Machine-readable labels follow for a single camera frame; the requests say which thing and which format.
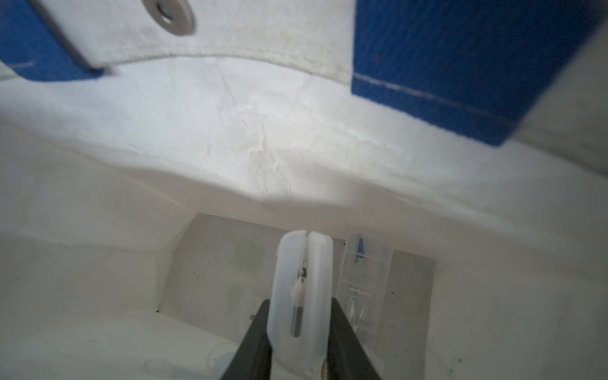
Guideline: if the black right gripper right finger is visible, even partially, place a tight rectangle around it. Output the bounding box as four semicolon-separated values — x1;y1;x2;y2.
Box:
326;299;381;380

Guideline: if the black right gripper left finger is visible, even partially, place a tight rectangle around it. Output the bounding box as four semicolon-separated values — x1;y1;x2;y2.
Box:
221;300;272;380

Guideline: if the white label compass case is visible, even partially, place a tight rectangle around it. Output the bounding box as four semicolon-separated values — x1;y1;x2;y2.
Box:
266;231;333;373

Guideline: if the clear compass case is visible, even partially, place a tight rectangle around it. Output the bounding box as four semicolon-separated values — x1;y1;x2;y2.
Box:
336;233;394;348

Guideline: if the white Doraemon canvas bag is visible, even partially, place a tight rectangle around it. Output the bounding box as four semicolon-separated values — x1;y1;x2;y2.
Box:
1;1;607;379

